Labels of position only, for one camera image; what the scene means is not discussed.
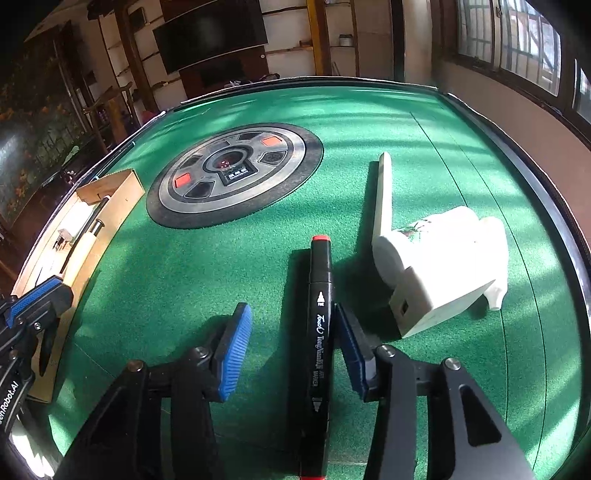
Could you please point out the white bottle with floral print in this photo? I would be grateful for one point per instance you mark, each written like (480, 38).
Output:
(434, 230)

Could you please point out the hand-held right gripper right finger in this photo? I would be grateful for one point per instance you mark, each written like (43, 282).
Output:
(353, 355)

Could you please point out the dark floral wall painting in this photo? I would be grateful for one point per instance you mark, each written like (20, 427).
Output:
(37, 138)

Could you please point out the large barred window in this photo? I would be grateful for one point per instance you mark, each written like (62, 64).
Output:
(508, 41)

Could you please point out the white power adapter block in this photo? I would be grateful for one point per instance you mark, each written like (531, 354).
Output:
(434, 295)

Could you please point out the black marker with red caps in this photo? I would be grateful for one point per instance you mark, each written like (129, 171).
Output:
(318, 346)

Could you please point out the wooden chair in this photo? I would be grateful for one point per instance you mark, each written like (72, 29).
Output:
(111, 110)

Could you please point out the dark wooden television cabinet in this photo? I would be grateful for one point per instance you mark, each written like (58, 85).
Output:
(221, 71)

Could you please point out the white USB charger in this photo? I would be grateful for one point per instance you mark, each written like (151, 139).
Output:
(69, 228)

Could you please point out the wooden wall shelf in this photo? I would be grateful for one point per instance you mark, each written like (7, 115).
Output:
(344, 44)

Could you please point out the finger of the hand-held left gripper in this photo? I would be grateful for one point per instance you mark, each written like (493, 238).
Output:
(46, 350)
(39, 291)

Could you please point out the cream flat stick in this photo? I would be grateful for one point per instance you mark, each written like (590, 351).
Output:
(383, 194)

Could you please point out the cardboard box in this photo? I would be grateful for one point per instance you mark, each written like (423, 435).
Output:
(124, 194)

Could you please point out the black flat television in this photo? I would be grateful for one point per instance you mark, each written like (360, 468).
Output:
(212, 32)

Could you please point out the black and clear pen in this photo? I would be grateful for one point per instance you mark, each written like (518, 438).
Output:
(94, 217)

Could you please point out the round table centre panel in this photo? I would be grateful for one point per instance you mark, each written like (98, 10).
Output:
(184, 207)

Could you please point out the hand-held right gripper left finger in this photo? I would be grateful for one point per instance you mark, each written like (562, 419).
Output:
(235, 350)

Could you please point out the yellow post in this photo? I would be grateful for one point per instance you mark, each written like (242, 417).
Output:
(316, 37)

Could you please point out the narrow barred window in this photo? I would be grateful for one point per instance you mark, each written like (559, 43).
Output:
(582, 87)

